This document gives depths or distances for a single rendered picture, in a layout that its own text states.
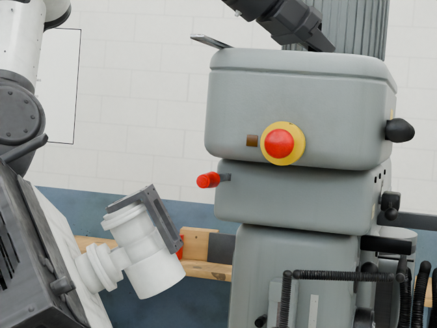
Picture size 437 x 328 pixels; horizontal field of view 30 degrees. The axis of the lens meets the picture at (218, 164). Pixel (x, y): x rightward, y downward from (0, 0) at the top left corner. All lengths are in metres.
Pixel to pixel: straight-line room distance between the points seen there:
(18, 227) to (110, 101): 5.13
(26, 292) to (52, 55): 5.38
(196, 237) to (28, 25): 4.16
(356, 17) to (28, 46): 0.62
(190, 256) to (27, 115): 4.28
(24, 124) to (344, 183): 0.47
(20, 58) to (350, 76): 0.45
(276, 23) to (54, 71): 4.91
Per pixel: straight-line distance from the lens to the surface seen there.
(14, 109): 1.05
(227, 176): 1.22
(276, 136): 1.08
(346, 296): 1.30
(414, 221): 1.63
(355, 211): 1.22
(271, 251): 1.28
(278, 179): 1.23
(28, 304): 0.82
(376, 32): 1.55
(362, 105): 1.13
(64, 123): 6.10
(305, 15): 1.29
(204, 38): 1.10
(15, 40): 1.16
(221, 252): 5.21
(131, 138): 5.90
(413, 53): 5.56
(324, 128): 1.12
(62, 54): 6.14
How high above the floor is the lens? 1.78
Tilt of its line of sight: 3 degrees down
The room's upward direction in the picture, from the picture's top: 5 degrees clockwise
